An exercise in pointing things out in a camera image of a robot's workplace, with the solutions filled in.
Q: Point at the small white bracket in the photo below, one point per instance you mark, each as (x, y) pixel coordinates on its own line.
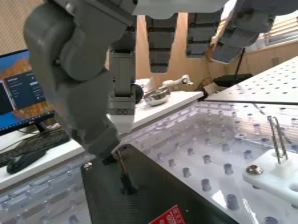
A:
(274, 180)

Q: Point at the small white jointed device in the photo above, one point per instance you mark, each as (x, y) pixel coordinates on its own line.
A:
(177, 81)

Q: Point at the white desk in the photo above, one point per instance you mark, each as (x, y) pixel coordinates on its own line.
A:
(177, 100)

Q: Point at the brass nut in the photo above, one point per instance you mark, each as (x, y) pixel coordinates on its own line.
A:
(254, 170)

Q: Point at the black plate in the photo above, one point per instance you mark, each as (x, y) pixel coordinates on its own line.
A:
(133, 206)

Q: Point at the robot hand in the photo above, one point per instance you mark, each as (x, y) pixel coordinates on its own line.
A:
(75, 50)

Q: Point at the computer monitor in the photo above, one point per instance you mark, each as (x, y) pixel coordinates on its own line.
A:
(21, 93)

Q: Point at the metal paper clip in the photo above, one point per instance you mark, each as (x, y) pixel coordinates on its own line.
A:
(276, 140)

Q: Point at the black keyboard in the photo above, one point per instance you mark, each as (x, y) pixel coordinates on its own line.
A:
(40, 141)

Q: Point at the clear box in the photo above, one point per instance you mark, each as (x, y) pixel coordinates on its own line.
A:
(208, 140)

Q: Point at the black computer mouse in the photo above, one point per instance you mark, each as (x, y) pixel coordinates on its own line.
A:
(24, 160)

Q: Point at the shiny metal bowl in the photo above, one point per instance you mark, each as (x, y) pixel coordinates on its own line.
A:
(157, 96)

